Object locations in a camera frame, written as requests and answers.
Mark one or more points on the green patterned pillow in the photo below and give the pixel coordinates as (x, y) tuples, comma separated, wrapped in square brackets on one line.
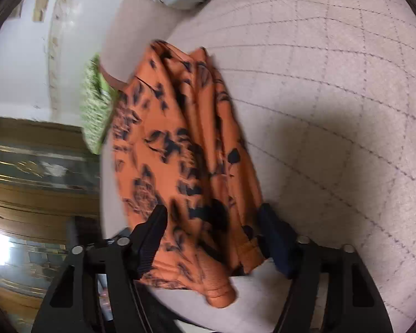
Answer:
[(95, 111)]

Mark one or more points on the pink bolster cushion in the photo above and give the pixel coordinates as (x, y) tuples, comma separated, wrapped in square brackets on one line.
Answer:
[(138, 38)]

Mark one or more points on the orange floral top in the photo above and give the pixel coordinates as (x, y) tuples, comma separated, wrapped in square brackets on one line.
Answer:
[(194, 152)]

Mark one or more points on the wooden glass-door cabinet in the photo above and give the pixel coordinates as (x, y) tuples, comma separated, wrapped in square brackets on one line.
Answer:
[(38, 187)]

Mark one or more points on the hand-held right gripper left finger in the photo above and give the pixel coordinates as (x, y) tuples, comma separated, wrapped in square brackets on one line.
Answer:
[(152, 241)]

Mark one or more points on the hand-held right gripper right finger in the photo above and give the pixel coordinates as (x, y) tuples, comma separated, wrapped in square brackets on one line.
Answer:
[(277, 241)]

